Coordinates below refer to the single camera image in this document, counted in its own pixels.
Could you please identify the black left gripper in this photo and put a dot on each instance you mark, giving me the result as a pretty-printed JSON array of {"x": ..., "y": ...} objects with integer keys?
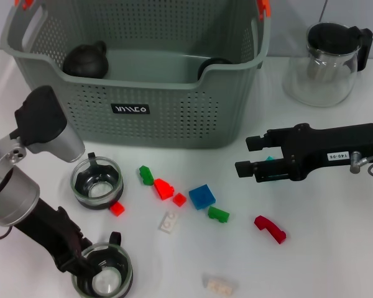
[{"x": 53, "y": 232}]

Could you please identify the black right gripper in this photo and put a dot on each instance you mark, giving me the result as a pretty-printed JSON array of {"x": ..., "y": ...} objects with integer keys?
[{"x": 323, "y": 149}]

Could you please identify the glass teacup with black holder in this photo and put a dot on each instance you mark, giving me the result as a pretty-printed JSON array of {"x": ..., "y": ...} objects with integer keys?
[
  {"x": 112, "y": 279},
  {"x": 98, "y": 189},
  {"x": 211, "y": 63}
]

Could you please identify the grey-green perforated storage bin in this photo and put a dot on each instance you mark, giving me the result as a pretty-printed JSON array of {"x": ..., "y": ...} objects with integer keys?
[{"x": 174, "y": 124}]

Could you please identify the teal square plate brick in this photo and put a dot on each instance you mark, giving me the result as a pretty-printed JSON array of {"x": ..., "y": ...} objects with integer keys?
[{"x": 269, "y": 158}]

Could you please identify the blue square plate brick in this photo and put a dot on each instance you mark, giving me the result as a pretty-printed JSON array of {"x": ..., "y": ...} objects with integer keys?
[{"x": 202, "y": 197}]

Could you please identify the small red square brick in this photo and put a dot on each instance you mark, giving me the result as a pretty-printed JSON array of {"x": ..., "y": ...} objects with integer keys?
[
  {"x": 117, "y": 209},
  {"x": 179, "y": 199}
]

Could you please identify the green toy brick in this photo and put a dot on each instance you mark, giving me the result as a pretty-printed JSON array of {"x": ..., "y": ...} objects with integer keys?
[
  {"x": 146, "y": 177},
  {"x": 217, "y": 214}
]

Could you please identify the dark red curved brick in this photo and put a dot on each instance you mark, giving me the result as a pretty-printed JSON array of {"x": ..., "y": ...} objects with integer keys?
[{"x": 272, "y": 231}]

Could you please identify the large red sloped brick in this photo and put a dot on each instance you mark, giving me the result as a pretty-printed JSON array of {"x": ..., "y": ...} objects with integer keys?
[{"x": 162, "y": 189}]

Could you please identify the white flat plate brick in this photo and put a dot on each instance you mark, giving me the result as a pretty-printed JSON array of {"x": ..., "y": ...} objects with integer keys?
[{"x": 168, "y": 222}]

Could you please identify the glass pitcher with black lid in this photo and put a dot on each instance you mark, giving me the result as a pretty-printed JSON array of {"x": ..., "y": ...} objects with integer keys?
[{"x": 320, "y": 83}]

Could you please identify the white long studded brick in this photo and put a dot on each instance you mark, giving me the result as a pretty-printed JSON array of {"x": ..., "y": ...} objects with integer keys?
[{"x": 219, "y": 285}]

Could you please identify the black round teapot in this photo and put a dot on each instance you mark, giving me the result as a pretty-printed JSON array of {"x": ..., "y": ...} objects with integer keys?
[{"x": 84, "y": 62}]

